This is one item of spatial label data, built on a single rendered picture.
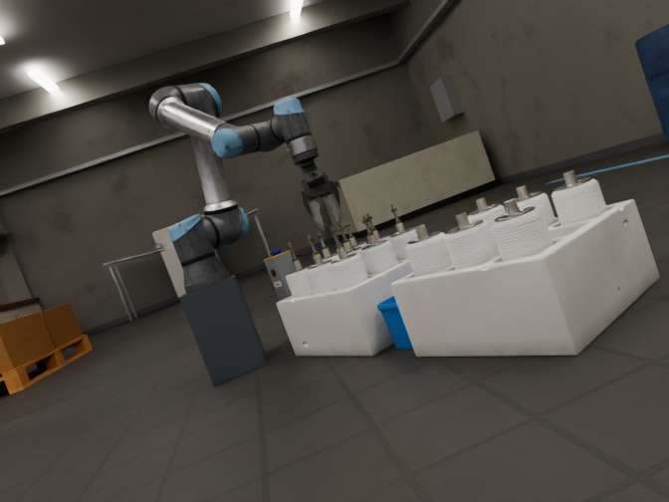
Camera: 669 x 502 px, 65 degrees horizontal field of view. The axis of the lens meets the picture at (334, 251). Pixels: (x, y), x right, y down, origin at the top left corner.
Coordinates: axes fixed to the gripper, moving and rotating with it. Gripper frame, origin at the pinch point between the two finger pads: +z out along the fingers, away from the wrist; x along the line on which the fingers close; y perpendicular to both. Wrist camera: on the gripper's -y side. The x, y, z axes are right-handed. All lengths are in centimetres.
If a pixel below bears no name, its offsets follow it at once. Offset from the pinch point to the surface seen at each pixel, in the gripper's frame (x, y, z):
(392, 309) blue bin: -6.7, -15.0, 24.2
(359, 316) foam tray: 1.3, -9.9, 24.0
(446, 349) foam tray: -13.3, -31.6, 32.8
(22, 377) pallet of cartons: 235, 228, 28
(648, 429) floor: -25, -82, 35
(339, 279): 2.8, -3.3, 14.2
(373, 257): -8.0, 2.9, 12.5
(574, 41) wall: -278, 351, -77
